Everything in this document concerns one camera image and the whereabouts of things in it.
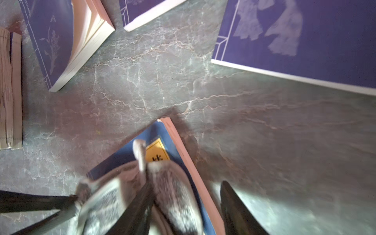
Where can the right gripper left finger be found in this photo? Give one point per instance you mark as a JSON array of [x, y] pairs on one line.
[[136, 218]]

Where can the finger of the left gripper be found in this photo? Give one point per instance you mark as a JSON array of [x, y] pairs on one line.
[[67, 206]]

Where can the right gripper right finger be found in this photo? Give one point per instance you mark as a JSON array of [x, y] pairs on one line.
[[238, 220]]

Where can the grey knitted cloth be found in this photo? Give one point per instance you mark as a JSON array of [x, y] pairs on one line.
[[102, 202]]

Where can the blue book Hanfeizi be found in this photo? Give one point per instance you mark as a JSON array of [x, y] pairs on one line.
[[11, 91]]

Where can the blue book Mengxi Bitan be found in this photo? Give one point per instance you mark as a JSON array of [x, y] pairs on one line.
[[164, 143]]

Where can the blue book Zhuangzi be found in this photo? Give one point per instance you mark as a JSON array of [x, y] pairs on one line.
[[65, 34]]

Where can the blue book Yuewei notes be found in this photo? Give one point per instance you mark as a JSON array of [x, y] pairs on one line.
[[325, 43]]

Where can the blue book Tang poems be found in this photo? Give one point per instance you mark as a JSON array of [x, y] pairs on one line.
[[135, 13]]

